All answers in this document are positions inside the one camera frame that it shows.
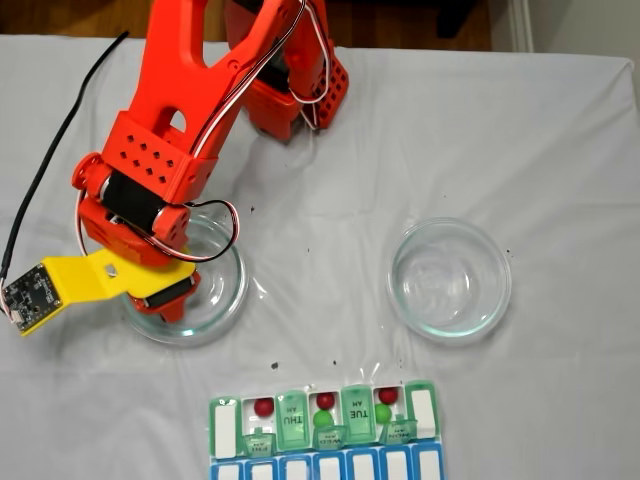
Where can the red candy ball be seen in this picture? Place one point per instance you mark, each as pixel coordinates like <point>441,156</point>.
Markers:
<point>324,400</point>
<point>263,407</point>
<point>387,395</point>

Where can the green candy ball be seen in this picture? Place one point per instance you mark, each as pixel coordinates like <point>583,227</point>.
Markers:
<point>382,412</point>
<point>322,419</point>

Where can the weekly pill organizer box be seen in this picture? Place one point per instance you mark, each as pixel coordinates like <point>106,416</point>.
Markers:
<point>360,425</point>

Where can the clear glass bowl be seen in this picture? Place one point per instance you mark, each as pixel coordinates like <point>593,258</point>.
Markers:
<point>220,310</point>
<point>450,325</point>

